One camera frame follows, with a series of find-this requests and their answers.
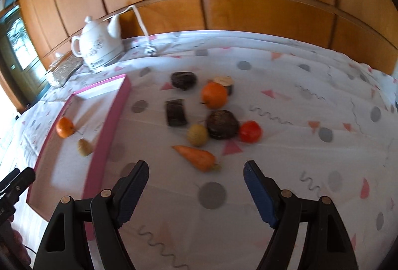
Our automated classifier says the orange carrot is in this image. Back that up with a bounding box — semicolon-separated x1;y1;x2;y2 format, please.
172;145;221;172

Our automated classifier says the small dark brown round lump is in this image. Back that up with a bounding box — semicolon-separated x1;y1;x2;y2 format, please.
170;71;198;91

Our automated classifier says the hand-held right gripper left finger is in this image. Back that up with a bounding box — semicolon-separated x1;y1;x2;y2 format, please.
33;161;150;270

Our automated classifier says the white ceramic electric kettle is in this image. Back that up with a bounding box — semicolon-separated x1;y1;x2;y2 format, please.
71;15;125;73

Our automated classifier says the yellowish potato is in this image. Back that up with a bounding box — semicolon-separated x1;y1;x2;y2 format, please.
187;123;208;147

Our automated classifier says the red tomato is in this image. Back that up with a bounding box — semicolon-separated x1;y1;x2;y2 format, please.
239;121;262;143

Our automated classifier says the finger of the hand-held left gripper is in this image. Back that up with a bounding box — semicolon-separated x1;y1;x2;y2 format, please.
0;167;36;200

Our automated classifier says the patterned white tablecloth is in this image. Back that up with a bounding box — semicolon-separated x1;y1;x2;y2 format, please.
0;30;398;270

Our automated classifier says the window with dark frame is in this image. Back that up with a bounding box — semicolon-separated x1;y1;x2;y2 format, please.
0;0;47;109

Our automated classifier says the short wooden log piece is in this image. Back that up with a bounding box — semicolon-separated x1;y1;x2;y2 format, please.
213;75;234;96

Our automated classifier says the small orange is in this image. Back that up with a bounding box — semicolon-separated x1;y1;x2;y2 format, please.
56;116;76;138

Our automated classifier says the large orange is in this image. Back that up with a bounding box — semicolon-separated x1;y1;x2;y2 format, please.
201;82;228;109

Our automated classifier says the white power cable with plug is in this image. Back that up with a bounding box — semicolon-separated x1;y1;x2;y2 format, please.
107;5;157;56

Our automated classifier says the pink shallow box tray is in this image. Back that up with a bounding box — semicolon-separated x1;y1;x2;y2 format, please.
26;74;132;241

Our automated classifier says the large dark brown round lump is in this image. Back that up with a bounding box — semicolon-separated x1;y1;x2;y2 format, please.
206;110;240;140

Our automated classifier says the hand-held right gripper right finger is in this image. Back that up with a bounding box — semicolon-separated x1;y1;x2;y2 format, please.
243;161;358;270

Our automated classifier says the woven straw basket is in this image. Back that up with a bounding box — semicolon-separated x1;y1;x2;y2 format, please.
47;52;83;87

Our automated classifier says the person's left hand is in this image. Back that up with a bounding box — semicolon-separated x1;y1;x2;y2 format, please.
9;225;31;266

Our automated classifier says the dark brown rectangular block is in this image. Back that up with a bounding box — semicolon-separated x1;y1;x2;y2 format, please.
165;99;189;127

